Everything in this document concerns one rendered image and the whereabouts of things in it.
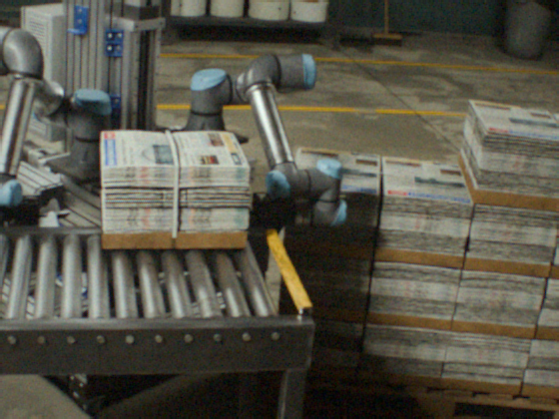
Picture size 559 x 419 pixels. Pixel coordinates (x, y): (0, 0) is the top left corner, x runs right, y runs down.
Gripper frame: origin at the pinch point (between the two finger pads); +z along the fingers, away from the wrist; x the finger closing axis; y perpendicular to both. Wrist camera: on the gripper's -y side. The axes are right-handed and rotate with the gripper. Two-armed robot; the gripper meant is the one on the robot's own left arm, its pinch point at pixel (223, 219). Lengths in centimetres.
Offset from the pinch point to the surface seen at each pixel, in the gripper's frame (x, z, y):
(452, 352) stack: 1, -79, -49
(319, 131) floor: -328, -120, -78
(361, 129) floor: -335, -152, -78
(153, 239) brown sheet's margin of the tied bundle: 23.4, 21.9, 4.9
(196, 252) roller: 24.6, 10.8, 1.8
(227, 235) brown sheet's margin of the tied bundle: 23.5, 2.8, 5.9
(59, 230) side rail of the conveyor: 10.8, 46.8, 1.8
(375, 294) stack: -8, -52, -30
